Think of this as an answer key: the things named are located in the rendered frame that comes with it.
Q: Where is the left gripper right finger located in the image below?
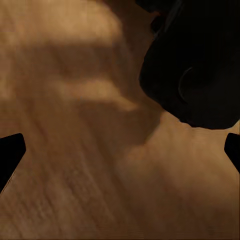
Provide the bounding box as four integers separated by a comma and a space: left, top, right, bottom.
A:
224, 132, 240, 173

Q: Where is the digital camera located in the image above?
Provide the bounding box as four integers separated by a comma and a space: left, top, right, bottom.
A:
134, 0, 240, 130

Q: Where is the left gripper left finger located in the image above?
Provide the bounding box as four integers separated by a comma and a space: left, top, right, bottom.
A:
0, 133, 26, 193

